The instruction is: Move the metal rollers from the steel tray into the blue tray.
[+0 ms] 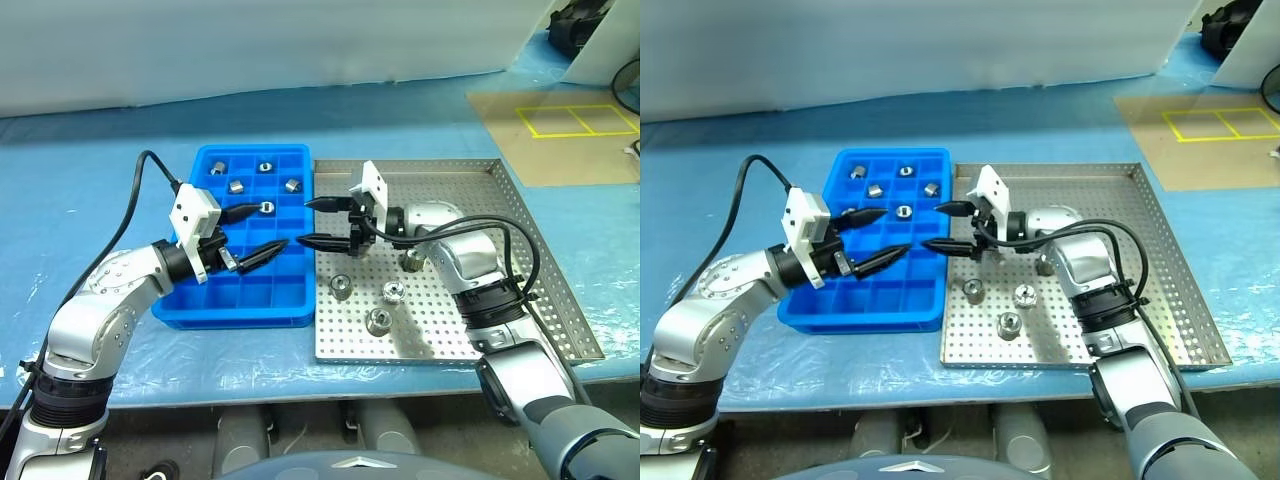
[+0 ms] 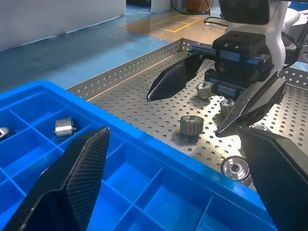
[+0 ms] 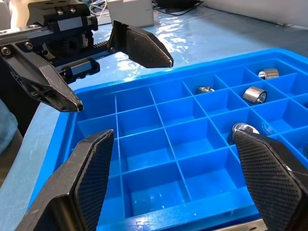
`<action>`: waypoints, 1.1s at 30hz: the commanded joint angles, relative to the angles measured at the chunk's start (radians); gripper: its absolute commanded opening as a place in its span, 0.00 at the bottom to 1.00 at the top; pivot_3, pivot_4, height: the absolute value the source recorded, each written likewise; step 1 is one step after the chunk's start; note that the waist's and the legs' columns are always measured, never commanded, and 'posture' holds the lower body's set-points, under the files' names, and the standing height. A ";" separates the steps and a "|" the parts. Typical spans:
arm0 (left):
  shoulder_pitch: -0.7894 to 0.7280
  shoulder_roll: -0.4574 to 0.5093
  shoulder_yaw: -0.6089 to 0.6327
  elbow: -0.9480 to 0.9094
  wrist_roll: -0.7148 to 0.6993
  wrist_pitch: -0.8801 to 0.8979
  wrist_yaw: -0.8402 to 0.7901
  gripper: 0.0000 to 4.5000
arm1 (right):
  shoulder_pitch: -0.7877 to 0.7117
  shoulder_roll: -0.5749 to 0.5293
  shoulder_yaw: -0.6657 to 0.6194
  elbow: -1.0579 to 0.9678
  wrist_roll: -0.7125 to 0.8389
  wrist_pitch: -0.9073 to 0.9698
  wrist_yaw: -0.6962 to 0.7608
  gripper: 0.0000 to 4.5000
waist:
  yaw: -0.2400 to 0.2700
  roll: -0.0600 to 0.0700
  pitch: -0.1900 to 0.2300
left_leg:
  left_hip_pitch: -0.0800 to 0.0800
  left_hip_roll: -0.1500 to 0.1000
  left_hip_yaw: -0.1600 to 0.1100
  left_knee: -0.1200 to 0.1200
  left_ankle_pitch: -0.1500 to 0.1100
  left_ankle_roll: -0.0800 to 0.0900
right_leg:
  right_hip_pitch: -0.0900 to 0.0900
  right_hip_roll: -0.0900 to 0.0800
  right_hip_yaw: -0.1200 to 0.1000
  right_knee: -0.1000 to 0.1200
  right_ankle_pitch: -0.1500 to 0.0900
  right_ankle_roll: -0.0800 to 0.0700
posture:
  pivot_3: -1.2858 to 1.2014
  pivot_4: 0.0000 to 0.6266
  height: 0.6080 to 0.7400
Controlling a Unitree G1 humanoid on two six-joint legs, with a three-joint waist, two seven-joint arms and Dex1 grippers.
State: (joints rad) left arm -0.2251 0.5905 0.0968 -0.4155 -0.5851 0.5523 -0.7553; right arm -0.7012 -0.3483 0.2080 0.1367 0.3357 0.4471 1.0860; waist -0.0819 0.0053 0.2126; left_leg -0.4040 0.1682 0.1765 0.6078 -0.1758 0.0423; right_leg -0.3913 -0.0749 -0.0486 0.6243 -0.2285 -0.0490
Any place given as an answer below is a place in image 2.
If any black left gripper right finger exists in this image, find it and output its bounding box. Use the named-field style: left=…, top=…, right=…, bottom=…
left=237, top=126, right=308, bottom=231

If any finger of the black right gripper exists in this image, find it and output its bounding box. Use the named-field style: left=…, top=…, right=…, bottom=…
left=146, top=52, right=205, bottom=102
left=215, top=71, right=287, bottom=138

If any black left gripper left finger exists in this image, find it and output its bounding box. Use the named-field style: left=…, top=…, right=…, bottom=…
left=2, top=127, right=111, bottom=231

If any blue compartment tray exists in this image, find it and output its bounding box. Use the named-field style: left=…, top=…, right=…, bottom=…
left=0, top=80, right=284, bottom=231

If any perforated metal tray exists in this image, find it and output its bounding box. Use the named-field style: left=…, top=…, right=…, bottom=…
left=67, top=38, right=308, bottom=193

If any brown cardboard mat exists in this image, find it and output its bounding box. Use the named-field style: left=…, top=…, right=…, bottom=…
left=117, top=12, right=231, bottom=49

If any orange brown block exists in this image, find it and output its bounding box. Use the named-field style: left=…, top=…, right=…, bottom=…
left=186, top=0, right=214, bottom=12

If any white backdrop panel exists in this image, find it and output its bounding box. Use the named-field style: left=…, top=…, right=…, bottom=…
left=0, top=0, right=127, bottom=51

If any black power adapter cable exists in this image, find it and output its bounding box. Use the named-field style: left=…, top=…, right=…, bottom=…
left=204, top=15, right=229, bottom=27

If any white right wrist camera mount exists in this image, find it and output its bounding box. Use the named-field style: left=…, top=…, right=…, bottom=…
left=218, top=0, right=301, bottom=75

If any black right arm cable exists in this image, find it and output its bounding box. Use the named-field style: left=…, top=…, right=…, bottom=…
left=281, top=30, right=308, bottom=49

